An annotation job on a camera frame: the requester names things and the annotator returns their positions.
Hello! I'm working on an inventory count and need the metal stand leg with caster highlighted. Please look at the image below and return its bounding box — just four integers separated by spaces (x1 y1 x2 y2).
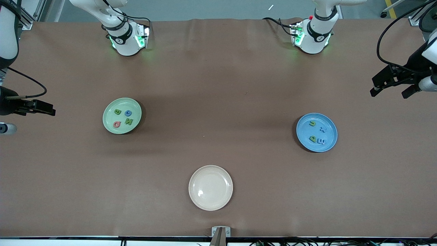
381 0 410 18

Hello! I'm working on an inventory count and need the green plate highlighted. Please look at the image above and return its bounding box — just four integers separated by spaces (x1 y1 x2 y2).
102 97 142 135

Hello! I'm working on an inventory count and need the blue plate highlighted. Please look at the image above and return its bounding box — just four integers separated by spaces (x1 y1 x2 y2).
296 113 338 153

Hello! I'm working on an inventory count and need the brown table mat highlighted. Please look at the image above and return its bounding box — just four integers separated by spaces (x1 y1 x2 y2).
0 18 437 238

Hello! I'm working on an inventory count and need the beige plate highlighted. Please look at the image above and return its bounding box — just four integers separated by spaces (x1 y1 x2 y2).
188 165 234 211

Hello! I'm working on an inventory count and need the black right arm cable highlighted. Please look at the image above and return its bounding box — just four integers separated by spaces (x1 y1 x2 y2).
5 67 47 99

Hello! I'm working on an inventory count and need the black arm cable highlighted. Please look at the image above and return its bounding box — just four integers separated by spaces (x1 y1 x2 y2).
376 0 437 74
5 67 47 99

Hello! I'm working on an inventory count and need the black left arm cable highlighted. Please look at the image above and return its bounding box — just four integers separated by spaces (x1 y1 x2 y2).
376 0 437 74

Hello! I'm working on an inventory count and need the aluminium frame profile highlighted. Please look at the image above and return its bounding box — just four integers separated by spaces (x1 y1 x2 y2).
14 0 46 30
408 5 427 26

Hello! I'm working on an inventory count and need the table edge rail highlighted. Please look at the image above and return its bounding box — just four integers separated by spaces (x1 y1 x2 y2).
0 235 437 246

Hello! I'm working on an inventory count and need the black left base cable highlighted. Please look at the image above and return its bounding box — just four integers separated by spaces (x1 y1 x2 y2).
262 17 295 36

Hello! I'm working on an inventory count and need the black base cable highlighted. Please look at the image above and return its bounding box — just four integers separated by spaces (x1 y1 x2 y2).
262 17 295 36
118 14 152 35

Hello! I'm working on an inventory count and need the black right base cable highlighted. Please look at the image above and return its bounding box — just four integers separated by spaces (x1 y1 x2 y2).
118 14 152 35

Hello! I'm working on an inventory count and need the grey metal camera bracket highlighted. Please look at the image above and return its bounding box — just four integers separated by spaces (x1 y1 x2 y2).
210 226 231 246

